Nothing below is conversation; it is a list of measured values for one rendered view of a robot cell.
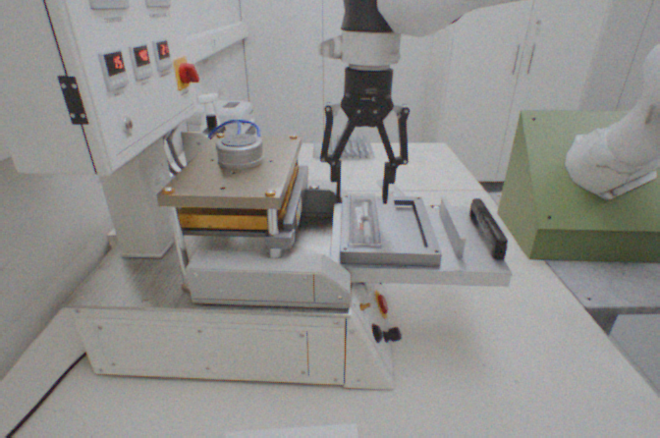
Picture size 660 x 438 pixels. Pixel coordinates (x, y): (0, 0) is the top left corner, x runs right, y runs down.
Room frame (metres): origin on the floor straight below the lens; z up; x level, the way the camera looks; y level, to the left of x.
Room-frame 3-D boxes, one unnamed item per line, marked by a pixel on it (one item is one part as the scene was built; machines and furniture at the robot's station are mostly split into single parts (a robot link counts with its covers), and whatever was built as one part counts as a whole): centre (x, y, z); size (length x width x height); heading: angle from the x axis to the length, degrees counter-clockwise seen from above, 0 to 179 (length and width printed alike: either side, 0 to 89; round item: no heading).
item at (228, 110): (1.59, 0.46, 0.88); 0.25 x 0.20 x 0.17; 85
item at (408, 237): (0.61, -0.10, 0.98); 0.20 x 0.17 x 0.03; 177
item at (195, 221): (0.63, 0.15, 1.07); 0.22 x 0.17 x 0.10; 177
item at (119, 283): (0.62, 0.19, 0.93); 0.46 x 0.35 x 0.01; 87
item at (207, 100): (1.42, 0.45, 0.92); 0.09 x 0.08 x 0.25; 139
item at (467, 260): (0.60, -0.15, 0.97); 0.30 x 0.22 x 0.08; 87
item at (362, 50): (0.63, -0.04, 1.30); 0.13 x 0.12 x 0.05; 178
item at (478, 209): (0.60, -0.29, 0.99); 0.15 x 0.02 x 0.04; 177
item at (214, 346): (0.64, 0.15, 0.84); 0.53 x 0.37 x 0.17; 87
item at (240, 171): (0.64, 0.19, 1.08); 0.31 x 0.24 x 0.13; 177
